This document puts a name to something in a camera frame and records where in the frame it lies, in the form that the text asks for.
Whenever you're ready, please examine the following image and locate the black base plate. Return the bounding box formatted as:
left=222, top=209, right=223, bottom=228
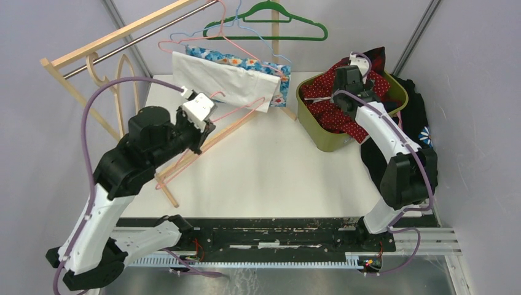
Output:
left=122, top=216, right=396, bottom=264

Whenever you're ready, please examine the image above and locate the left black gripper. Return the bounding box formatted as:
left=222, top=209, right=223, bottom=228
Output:
left=150, top=104, right=216, bottom=168

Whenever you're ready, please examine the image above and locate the blue wire hanger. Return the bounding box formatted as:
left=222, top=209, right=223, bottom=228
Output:
left=170, top=1, right=292, bottom=65

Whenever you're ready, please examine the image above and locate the wooden hanger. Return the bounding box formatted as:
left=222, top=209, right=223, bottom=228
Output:
left=85, top=52, right=141, bottom=139

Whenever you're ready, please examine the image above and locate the red polka dot garment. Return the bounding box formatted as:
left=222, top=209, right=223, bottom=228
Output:
left=301, top=58, right=368, bottom=143

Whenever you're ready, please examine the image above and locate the black garment with flower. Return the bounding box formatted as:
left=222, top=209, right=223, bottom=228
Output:
left=361, top=76, right=432, bottom=189

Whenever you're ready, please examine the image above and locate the white garment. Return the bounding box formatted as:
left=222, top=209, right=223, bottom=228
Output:
left=171, top=52, right=284, bottom=112

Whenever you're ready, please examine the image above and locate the green plastic basket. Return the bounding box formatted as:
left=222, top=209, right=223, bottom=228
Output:
left=294, top=71, right=409, bottom=152

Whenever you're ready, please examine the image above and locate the pink hanger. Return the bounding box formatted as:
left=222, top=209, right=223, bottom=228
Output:
left=157, top=0, right=286, bottom=76
left=155, top=97, right=265, bottom=194

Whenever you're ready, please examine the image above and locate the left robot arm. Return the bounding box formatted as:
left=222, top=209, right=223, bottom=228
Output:
left=46, top=106, right=215, bottom=294

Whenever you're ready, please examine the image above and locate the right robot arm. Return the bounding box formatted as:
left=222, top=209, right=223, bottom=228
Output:
left=331, top=65, right=437, bottom=251

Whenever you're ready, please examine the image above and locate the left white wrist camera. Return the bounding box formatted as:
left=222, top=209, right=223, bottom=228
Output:
left=181, top=86, right=217, bottom=132

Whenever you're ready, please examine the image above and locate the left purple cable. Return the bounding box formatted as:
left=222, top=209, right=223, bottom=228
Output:
left=52, top=76, right=188, bottom=295

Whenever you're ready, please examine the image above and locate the red plaid shirt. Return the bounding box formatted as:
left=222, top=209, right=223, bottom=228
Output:
left=363, top=46, right=402, bottom=112

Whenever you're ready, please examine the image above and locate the green hanger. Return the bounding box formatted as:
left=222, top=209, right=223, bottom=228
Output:
left=202, top=1, right=329, bottom=42

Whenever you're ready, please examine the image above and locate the blue floral garment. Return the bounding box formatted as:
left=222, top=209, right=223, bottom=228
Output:
left=185, top=45, right=292, bottom=107

